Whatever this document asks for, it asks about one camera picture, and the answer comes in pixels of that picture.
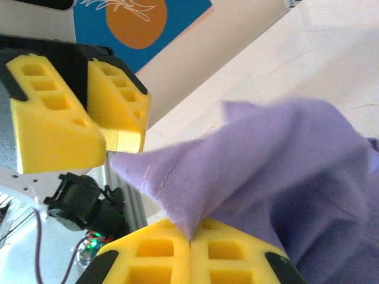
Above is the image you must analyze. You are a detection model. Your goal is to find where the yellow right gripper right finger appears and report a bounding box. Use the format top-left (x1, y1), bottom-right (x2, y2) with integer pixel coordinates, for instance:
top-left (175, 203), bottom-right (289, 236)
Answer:
top-left (188, 217), bottom-right (307, 284)

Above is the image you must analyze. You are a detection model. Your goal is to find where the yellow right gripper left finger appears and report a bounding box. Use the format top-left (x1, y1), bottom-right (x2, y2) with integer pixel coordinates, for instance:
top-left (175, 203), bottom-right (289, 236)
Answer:
top-left (75, 218), bottom-right (191, 284)

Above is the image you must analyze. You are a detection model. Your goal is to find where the purple t-shirt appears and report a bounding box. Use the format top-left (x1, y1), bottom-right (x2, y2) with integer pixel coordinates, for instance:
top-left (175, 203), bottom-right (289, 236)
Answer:
top-left (108, 99), bottom-right (379, 284)

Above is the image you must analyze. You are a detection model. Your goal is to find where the blue panel with orange oval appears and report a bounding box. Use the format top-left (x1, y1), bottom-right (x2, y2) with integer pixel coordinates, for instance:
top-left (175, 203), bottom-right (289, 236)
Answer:
top-left (72, 0), bottom-right (214, 75)

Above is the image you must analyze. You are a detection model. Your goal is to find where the white table cover sheet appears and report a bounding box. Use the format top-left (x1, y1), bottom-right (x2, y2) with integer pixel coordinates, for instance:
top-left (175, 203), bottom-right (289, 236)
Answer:
top-left (144, 0), bottom-right (379, 166)

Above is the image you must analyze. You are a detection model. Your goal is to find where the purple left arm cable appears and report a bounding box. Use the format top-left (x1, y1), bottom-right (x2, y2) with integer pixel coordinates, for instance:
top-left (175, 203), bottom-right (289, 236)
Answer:
top-left (32, 206), bottom-right (82, 284)

